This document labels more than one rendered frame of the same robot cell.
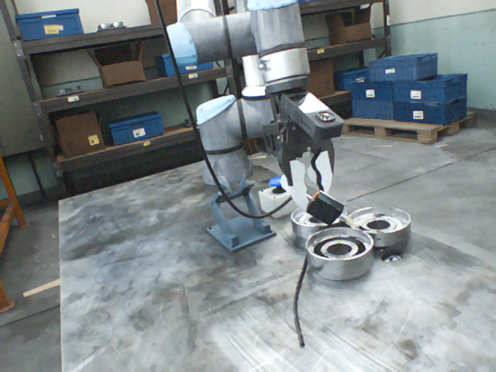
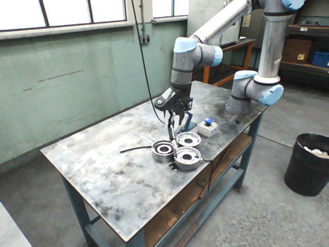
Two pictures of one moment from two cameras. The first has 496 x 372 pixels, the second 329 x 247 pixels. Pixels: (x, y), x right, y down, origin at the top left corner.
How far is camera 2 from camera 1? 81 cm
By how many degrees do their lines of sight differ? 58
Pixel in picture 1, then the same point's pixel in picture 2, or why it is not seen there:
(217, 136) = (234, 89)
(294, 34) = (178, 65)
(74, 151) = (286, 58)
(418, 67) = not seen: outside the picture
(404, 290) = (150, 171)
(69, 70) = (322, 9)
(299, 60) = (176, 76)
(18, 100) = not seen: hidden behind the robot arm
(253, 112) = (252, 87)
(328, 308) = (137, 155)
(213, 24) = not seen: hidden behind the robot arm
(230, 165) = (233, 104)
